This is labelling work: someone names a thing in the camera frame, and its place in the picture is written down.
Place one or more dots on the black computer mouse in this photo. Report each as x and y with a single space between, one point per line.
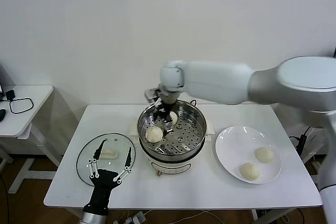
1 115

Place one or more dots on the dark monitor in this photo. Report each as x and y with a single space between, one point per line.
1 90

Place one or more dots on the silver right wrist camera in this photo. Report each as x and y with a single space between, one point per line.
151 94

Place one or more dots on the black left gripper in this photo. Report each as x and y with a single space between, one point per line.
102 182

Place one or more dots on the white side table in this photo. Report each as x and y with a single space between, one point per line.
26 108

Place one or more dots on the white electric cooker base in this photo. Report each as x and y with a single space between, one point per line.
170 167

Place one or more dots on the stainless steel steamer basket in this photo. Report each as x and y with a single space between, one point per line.
189 134

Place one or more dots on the white round plate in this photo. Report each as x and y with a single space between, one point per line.
236 145

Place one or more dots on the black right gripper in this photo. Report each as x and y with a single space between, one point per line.
162 113

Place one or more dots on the white power strip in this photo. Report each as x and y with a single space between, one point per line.
137 218

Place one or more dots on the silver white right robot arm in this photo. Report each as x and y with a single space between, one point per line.
215 82

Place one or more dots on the white steamed baozi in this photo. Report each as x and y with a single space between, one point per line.
265 155
250 172
173 117
153 134

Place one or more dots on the small black power adapter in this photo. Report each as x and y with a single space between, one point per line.
10 95

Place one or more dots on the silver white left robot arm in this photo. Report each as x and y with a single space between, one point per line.
93 217

